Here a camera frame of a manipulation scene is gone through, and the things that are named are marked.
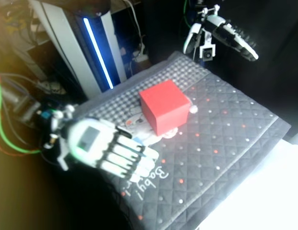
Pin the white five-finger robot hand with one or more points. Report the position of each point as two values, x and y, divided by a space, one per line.
231 33
91 139

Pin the blue foam cube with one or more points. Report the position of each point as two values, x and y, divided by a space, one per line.
138 140

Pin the red cube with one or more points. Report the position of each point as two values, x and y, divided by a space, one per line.
163 105

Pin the white power adapter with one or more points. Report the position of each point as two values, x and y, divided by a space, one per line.
141 56

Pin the white column with blue light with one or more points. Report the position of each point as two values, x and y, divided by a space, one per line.
67 48

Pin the grey quilt with printed bear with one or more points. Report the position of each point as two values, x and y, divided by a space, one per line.
223 134

